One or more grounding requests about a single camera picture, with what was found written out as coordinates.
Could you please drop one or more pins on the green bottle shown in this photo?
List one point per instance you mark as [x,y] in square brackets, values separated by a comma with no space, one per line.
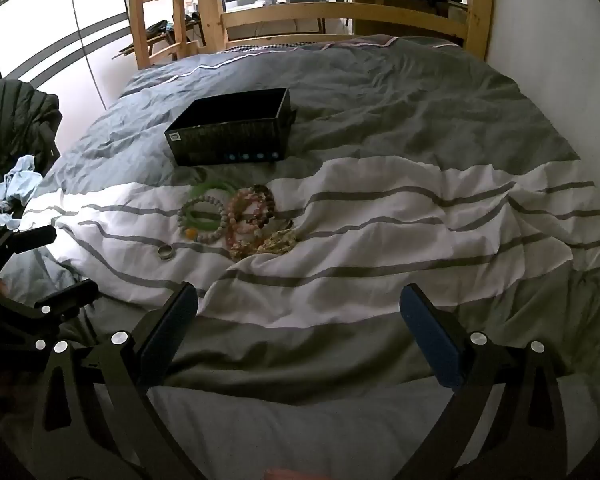
[212,186]

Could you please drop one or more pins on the wooden bed frame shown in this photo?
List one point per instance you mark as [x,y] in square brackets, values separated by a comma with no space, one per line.
[330,10]

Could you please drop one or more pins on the white wardrobe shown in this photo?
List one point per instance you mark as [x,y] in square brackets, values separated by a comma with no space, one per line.
[55,35]

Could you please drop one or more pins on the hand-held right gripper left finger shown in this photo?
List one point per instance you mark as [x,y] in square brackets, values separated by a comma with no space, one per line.
[172,327]

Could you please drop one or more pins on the green jade bangle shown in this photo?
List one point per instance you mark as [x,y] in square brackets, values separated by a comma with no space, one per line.
[205,236]

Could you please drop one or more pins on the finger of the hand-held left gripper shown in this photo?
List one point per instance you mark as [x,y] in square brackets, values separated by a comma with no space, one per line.
[30,238]
[70,298]

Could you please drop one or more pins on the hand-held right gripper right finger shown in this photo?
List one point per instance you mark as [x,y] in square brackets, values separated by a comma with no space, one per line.
[430,340]

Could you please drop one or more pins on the grey white striped duvet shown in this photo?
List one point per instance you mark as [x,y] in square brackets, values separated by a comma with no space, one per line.
[380,160]

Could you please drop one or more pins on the black cardboard box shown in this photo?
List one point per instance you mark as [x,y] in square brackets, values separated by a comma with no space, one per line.
[230,135]

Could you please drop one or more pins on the light blue cloth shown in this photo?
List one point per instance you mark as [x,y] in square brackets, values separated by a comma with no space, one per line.
[17,180]

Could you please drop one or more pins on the dark puffer jacket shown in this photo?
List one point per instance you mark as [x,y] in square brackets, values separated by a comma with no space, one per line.
[15,120]

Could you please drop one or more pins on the wooden ladder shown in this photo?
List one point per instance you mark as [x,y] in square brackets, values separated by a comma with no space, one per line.
[205,5]

